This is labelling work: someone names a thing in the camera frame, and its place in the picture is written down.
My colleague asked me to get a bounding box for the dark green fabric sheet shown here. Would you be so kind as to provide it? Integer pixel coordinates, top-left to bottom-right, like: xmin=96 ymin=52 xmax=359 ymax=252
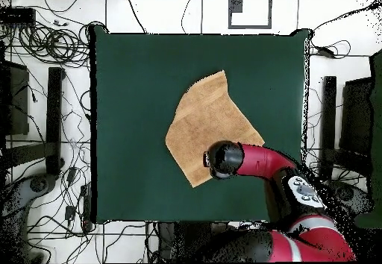
xmin=353 ymin=51 xmax=382 ymax=229

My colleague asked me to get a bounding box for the dark green table cloth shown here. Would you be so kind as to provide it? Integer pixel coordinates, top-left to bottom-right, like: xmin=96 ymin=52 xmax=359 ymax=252
xmin=88 ymin=24 xmax=313 ymax=224

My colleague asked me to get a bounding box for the orange terry towel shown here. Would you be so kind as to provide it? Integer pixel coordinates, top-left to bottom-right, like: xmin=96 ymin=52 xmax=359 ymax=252
xmin=164 ymin=69 xmax=266 ymax=189

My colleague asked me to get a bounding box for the coiled black cable bundle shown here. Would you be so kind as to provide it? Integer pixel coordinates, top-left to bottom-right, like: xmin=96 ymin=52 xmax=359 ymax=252
xmin=17 ymin=22 xmax=90 ymax=68

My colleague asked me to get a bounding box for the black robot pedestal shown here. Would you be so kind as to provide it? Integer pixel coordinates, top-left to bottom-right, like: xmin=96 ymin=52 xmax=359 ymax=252
xmin=157 ymin=221 xmax=216 ymax=263

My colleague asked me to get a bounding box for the black power strip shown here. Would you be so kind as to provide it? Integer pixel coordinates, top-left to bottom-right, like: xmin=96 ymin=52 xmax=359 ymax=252
xmin=80 ymin=183 xmax=93 ymax=232

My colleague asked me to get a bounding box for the black box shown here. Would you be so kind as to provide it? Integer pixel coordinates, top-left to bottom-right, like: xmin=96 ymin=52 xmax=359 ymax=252
xmin=339 ymin=77 xmax=374 ymax=157
xmin=0 ymin=59 xmax=31 ymax=136

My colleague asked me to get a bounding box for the black network switch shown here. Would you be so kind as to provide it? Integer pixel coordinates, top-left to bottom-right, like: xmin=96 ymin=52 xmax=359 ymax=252
xmin=0 ymin=7 xmax=37 ymax=26

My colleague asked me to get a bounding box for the grey square floor frame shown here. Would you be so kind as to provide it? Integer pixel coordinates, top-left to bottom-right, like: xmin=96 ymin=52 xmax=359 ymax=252
xmin=228 ymin=0 xmax=273 ymax=30

